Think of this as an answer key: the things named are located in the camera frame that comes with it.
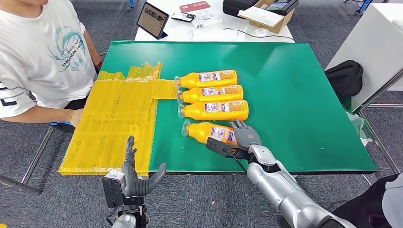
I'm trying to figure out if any black phone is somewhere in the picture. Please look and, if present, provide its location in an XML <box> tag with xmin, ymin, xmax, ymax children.
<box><xmin>171</xmin><ymin>12</ymin><xmax>196</xmax><ymax>23</ymax></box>

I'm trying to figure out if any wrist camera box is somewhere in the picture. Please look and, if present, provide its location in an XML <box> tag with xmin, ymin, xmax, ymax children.
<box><xmin>101</xmin><ymin>171</ymin><xmax>126</xmax><ymax>209</ymax></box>
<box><xmin>206</xmin><ymin>137</ymin><xmax>249</xmax><ymax>160</ymax></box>

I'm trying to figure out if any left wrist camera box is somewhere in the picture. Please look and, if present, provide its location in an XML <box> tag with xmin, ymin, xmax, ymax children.
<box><xmin>101</xmin><ymin>171</ymin><xmax>126</xmax><ymax>209</ymax></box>

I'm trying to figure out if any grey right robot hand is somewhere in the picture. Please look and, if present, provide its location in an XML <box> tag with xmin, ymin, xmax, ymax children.
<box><xmin>230</xmin><ymin>119</ymin><xmax>262</xmax><ymax>149</ymax></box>

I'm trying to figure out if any yellow taped cardboard sheet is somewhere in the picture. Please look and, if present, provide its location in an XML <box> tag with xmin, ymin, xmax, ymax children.
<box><xmin>58</xmin><ymin>62</ymin><xmax>179</xmax><ymax>177</ymax></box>

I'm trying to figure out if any metal table frame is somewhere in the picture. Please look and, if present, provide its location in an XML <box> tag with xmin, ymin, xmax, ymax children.
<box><xmin>352</xmin><ymin>69</ymin><xmax>403</xmax><ymax>174</ymax></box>

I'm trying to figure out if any white cabinet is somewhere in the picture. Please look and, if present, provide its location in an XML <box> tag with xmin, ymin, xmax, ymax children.
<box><xmin>324</xmin><ymin>3</ymin><xmax>403</xmax><ymax>111</ymax></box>

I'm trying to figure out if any red booklet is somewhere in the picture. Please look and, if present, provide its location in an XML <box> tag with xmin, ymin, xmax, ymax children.
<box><xmin>179</xmin><ymin>0</ymin><xmax>211</xmax><ymax>14</ymax></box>

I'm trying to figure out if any brown cardboard box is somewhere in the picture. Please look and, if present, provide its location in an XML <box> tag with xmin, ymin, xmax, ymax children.
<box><xmin>238</xmin><ymin>0</ymin><xmax>297</xmax><ymax>35</ymax></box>

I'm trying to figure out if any black tablet on stand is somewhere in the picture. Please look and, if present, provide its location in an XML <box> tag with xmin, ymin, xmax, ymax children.
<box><xmin>136</xmin><ymin>1</ymin><xmax>170</xmax><ymax>40</ymax></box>

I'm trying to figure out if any clear plastic packet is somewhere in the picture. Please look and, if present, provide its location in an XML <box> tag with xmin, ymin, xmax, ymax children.
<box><xmin>190</xmin><ymin>9</ymin><xmax>224</xmax><ymax>29</ymax></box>

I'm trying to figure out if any black backpack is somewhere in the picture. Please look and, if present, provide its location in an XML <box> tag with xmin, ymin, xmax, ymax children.
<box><xmin>324</xmin><ymin>59</ymin><xmax>364</xmax><ymax>103</ymax></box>

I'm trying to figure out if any black case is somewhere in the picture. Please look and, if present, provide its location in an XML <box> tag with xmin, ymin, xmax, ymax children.
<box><xmin>222</xmin><ymin>0</ymin><xmax>260</xmax><ymax>18</ymax></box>

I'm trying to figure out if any black device with screen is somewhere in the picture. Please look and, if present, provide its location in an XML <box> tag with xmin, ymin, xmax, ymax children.
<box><xmin>264</xmin><ymin>0</ymin><xmax>299</xmax><ymax>16</ymax></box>

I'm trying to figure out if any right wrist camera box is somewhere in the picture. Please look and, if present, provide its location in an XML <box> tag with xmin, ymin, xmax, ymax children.
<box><xmin>206</xmin><ymin>137</ymin><xmax>249</xmax><ymax>160</ymax></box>

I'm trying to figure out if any green table board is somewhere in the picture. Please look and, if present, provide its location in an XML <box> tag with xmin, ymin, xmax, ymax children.
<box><xmin>100</xmin><ymin>40</ymin><xmax>378</xmax><ymax>175</ymax></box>

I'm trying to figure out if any metal-legged stool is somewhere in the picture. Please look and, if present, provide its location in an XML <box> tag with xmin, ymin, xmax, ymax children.
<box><xmin>20</xmin><ymin>121</ymin><xmax>76</xmax><ymax>186</ymax></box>

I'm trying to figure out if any grey metal tube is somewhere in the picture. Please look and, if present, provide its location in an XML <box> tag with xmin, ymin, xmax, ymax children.
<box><xmin>0</xmin><ymin>174</ymin><xmax>41</xmax><ymax>196</ymax></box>

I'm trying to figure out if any clear plastic bag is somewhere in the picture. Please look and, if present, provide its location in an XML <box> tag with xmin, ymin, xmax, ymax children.
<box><xmin>345</xmin><ymin>110</ymin><xmax>374</xmax><ymax>147</ymax></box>

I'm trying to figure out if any orange detergent bottle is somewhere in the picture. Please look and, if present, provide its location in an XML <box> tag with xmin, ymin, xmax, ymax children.
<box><xmin>182</xmin><ymin>122</ymin><xmax>238</xmax><ymax>147</ymax></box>
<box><xmin>174</xmin><ymin>69</ymin><xmax>238</xmax><ymax>90</ymax></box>
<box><xmin>178</xmin><ymin>100</ymin><xmax>249</xmax><ymax>122</ymax></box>
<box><xmin>177</xmin><ymin>85</ymin><xmax>244</xmax><ymax>105</ymax></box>

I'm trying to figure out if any white table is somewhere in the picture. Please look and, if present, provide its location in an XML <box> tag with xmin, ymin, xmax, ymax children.
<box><xmin>134</xmin><ymin>0</ymin><xmax>295</xmax><ymax>43</ymax></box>

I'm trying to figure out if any person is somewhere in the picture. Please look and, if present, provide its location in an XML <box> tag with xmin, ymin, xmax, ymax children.
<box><xmin>0</xmin><ymin>0</ymin><xmax>103</xmax><ymax>128</ymax></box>
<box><xmin>334</xmin><ymin>173</ymin><xmax>403</xmax><ymax>228</ymax></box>

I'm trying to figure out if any white sheet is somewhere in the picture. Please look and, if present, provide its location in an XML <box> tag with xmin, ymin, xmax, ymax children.
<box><xmin>238</xmin><ymin>6</ymin><xmax>285</xmax><ymax>29</ymax></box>

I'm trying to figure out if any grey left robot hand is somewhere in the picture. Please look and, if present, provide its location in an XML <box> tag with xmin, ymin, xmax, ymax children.
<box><xmin>121</xmin><ymin>135</ymin><xmax>167</xmax><ymax>197</ymax></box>

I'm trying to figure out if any black cable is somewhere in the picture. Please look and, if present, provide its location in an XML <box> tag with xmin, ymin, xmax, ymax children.
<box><xmin>222</xmin><ymin>28</ymin><xmax>295</xmax><ymax>41</ymax></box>

